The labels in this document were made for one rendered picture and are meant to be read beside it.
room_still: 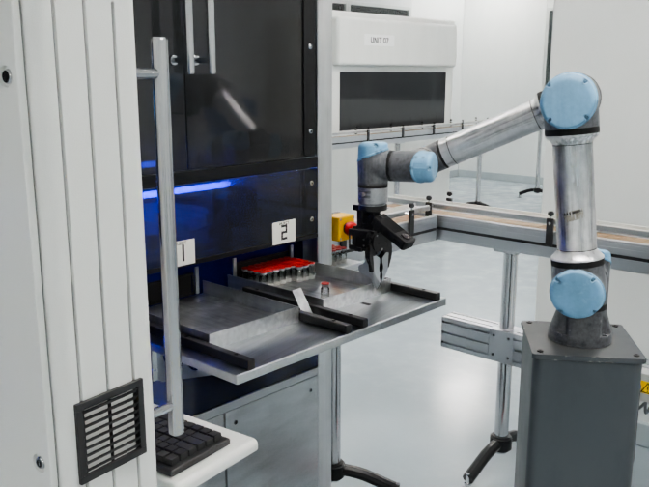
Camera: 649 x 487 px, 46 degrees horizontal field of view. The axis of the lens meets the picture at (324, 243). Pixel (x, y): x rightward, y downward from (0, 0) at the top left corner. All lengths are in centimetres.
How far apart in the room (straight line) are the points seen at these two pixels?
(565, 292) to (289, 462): 96
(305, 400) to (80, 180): 137
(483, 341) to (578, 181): 121
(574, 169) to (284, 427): 106
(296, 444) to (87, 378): 128
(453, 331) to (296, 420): 88
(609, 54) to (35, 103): 248
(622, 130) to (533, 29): 760
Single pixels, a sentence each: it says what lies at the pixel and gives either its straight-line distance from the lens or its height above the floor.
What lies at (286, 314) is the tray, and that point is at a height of 91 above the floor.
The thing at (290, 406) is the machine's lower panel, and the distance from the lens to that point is 222.
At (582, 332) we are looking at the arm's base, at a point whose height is 83.
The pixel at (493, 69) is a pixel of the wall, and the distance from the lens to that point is 1094.
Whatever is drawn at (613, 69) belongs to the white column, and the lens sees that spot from 315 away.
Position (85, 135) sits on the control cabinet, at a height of 135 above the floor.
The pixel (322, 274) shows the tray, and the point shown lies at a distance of 216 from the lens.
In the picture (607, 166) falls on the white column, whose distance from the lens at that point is 317.
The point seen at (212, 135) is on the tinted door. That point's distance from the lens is 188.
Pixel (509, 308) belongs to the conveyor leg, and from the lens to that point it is 278.
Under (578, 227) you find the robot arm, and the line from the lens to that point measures 178.
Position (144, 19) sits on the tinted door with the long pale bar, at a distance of 177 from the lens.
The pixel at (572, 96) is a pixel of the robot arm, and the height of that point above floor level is 138.
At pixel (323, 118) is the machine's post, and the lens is 213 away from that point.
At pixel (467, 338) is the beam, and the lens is 289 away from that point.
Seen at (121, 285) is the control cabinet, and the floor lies 115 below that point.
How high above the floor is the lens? 143
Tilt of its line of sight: 12 degrees down
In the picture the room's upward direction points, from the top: straight up
